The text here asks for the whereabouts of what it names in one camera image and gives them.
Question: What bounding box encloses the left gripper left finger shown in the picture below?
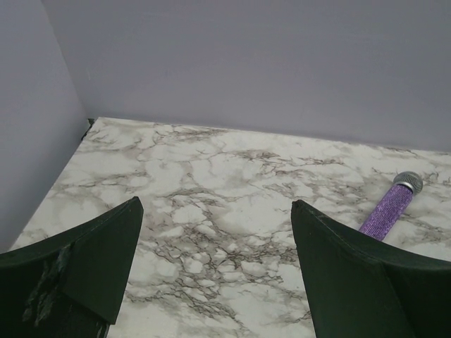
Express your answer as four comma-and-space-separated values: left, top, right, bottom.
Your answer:
1, 197, 144, 337

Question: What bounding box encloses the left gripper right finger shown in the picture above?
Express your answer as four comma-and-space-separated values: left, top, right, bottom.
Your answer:
291, 200, 450, 337

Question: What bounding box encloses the purple glitter microphone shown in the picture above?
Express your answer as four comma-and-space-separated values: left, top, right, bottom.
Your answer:
359, 171, 423, 241

